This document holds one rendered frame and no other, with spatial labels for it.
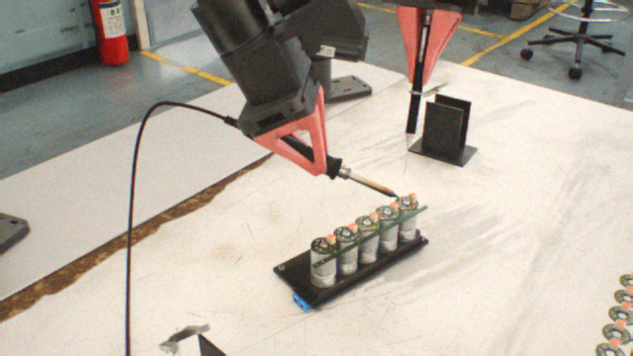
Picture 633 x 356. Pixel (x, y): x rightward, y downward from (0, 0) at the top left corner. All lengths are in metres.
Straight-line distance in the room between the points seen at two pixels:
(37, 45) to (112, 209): 2.55
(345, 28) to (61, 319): 0.38
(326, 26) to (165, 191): 0.34
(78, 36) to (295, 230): 2.77
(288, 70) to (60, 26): 2.82
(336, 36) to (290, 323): 0.27
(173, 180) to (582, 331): 0.51
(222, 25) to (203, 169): 0.31
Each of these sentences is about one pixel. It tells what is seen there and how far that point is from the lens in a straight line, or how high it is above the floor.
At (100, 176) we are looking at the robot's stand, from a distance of 0.83.
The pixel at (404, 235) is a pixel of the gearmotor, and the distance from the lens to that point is 0.64.
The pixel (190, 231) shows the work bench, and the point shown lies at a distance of 0.70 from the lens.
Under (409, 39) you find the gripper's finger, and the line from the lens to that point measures 0.59.
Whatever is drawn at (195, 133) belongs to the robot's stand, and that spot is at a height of 0.75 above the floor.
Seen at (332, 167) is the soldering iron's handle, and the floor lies 0.85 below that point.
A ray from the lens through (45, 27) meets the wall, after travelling 3.27.
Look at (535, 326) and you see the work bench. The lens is 0.61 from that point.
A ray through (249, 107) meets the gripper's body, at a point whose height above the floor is 0.92.
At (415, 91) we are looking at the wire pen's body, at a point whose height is 0.92.
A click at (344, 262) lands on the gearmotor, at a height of 0.79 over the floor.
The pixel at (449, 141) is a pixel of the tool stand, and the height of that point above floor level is 0.78.
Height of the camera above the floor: 1.16
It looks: 32 degrees down
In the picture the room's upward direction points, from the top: straight up
